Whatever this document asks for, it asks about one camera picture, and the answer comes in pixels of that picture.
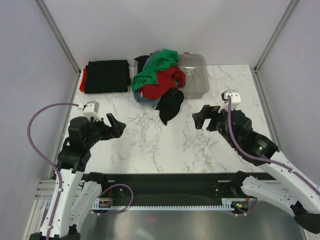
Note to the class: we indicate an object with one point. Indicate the left aluminium frame post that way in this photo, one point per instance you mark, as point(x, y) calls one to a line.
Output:
point(57, 33)

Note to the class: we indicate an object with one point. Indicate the grey slotted cable duct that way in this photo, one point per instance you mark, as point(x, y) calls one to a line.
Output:
point(226, 205)

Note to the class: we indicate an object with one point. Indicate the clear plastic bin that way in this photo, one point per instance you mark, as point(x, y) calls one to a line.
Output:
point(196, 78)

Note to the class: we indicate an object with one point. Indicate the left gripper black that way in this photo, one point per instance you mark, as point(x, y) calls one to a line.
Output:
point(109, 132)

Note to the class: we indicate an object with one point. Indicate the aluminium frame post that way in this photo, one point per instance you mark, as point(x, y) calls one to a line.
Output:
point(57, 33)
point(283, 20)

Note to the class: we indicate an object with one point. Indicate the right aluminium frame post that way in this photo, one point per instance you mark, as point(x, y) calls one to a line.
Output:
point(283, 20)

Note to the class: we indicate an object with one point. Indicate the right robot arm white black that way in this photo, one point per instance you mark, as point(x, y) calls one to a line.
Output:
point(299, 196)

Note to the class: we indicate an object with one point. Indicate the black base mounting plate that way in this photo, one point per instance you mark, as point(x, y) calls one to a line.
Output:
point(168, 190)

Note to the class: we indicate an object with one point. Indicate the folded black t shirt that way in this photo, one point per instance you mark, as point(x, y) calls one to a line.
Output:
point(107, 76)

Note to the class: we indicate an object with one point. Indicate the green t shirt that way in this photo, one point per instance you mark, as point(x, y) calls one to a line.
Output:
point(161, 62)

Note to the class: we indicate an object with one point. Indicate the folded red t shirt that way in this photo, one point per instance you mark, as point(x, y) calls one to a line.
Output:
point(83, 79)

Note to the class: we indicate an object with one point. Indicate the black crumpled t shirt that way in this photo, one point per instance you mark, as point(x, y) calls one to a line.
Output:
point(170, 105)

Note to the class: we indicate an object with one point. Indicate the blue grey t shirt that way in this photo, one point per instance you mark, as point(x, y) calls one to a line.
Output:
point(142, 62)

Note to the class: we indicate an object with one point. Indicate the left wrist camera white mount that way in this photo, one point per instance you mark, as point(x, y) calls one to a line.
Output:
point(90, 110)

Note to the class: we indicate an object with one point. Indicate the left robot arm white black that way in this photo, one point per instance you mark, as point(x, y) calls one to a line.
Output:
point(67, 211)

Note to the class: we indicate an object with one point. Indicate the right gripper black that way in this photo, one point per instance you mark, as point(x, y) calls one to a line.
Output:
point(207, 112)

